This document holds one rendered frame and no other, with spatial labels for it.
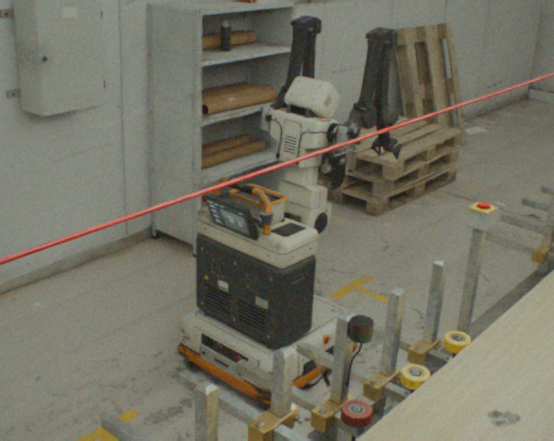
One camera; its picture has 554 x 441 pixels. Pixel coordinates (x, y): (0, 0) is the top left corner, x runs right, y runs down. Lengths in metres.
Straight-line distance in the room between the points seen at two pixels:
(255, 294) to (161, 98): 1.80
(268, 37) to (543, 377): 3.48
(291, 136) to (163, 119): 1.51
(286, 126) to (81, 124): 1.54
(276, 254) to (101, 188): 1.85
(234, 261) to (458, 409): 1.53
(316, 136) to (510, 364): 1.44
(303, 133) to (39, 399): 1.69
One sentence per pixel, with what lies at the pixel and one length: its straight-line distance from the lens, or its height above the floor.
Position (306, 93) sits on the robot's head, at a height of 1.33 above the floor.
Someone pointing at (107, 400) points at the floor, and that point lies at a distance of 3.51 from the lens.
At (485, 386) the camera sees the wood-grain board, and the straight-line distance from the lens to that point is 2.14.
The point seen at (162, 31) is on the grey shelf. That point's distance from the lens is 4.54.
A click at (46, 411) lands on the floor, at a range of 3.49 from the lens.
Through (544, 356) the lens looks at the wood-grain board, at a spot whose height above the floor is 0.90.
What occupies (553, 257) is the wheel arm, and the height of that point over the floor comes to 0.82.
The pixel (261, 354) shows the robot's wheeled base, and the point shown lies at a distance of 3.28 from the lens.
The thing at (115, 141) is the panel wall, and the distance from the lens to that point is 4.63.
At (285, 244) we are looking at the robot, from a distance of 3.05.
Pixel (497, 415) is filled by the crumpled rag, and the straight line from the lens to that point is 2.02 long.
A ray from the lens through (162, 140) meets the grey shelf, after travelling 4.70.
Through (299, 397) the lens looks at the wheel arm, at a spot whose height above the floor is 0.86.
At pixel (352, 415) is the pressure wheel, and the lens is 1.93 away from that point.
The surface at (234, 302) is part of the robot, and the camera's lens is 3.35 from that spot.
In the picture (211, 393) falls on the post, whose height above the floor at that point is 1.17.
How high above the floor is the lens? 2.08
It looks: 23 degrees down
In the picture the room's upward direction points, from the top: 3 degrees clockwise
